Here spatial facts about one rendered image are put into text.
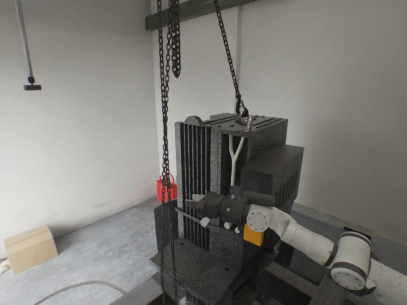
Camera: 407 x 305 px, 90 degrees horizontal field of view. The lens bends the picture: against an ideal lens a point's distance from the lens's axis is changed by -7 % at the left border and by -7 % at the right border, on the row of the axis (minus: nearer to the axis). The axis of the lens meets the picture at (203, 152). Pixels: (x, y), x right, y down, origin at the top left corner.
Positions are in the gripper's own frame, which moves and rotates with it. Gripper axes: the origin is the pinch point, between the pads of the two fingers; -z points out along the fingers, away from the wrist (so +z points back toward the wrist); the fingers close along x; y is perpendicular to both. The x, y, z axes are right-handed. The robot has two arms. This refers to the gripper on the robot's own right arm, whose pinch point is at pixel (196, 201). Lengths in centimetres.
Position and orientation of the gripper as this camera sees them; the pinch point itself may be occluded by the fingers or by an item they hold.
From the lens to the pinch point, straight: 79.0
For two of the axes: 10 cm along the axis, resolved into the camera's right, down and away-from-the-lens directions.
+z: 8.9, 1.1, -4.4
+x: 4.5, -2.4, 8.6
